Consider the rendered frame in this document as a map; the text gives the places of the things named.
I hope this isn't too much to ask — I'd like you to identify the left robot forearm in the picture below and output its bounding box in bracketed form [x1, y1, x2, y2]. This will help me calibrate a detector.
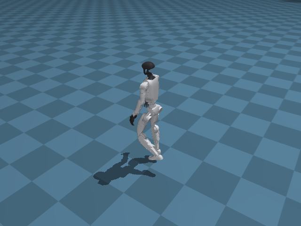
[132, 100, 142, 117]

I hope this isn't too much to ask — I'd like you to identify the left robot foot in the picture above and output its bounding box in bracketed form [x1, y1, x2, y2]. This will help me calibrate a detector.
[148, 154, 163, 160]

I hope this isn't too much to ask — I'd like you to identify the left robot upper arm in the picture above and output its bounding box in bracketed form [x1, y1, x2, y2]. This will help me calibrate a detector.
[140, 82, 148, 105]

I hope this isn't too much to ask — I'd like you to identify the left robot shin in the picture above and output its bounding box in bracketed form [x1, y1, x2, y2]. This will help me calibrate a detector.
[138, 135, 158, 157]

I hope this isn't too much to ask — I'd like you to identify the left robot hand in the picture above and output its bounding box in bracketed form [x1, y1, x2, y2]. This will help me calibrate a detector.
[130, 115, 137, 126]

